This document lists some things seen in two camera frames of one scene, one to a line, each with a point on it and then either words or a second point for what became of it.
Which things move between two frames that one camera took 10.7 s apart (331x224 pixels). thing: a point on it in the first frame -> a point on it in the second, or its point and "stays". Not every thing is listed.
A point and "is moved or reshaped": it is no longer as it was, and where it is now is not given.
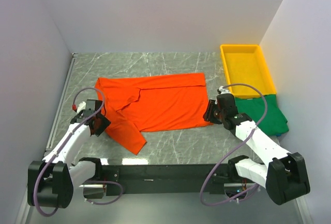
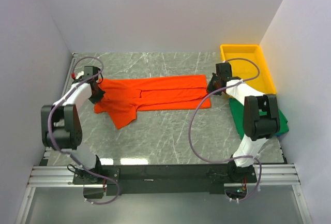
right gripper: x=208 y=115 -> x=210 y=88
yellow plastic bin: x=245 y=64 stays
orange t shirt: x=135 y=104 is moved or reshaped
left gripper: x=105 y=122 -> x=98 y=98
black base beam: x=140 y=179 stays
